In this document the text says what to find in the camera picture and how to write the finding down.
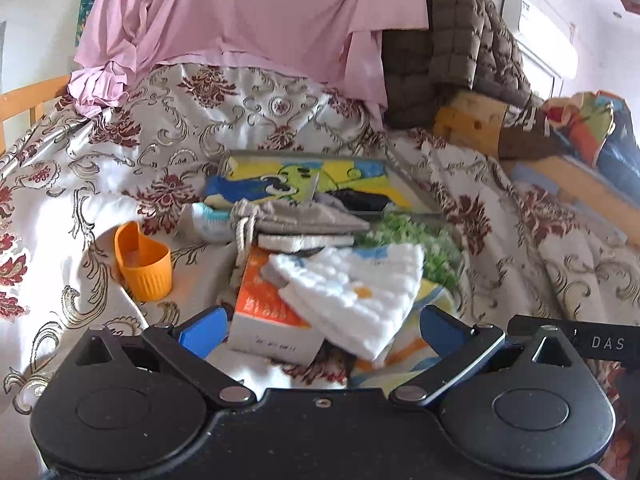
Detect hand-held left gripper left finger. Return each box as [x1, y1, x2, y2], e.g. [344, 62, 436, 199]
[75, 305, 256, 408]

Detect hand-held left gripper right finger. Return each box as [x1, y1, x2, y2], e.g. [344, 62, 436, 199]
[390, 304, 573, 408]

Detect orange ribbed cup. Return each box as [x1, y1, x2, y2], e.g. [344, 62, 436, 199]
[114, 221, 173, 302]

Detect white quilted cloth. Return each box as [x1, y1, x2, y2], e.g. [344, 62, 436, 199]
[262, 242, 426, 361]

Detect white teal soft packet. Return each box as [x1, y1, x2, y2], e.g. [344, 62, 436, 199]
[177, 202, 236, 243]

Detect grey drawstring pouch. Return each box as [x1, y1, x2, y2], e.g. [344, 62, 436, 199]
[230, 197, 371, 266]

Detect grey tray with cartoon print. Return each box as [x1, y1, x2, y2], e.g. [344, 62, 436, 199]
[202, 150, 446, 221]

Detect orange white box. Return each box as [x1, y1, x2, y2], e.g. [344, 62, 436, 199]
[227, 247, 326, 366]

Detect grey white folded cloth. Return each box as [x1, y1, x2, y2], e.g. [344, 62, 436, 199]
[257, 232, 356, 252]

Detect black cloth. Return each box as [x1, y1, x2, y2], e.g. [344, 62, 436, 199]
[330, 187, 401, 211]

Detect light wooden board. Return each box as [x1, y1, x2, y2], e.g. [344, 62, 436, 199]
[502, 155, 640, 233]

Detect colourful cartoon blanket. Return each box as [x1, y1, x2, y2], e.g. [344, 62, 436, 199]
[542, 90, 640, 196]

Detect floral satin bedspread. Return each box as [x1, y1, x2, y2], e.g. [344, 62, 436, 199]
[0, 62, 640, 480]

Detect yellow brown pillow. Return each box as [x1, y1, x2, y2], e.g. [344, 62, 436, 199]
[432, 91, 566, 161]

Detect brown quilted blanket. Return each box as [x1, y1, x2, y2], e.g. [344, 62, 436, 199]
[382, 0, 546, 131]

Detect white air conditioner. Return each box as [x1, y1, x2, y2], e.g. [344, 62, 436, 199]
[500, 0, 581, 81]

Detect pink bed sheet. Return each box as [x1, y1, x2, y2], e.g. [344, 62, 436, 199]
[67, 0, 431, 118]

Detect light wooden bed frame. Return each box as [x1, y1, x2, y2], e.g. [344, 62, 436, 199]
[0, 75, 73, 156]

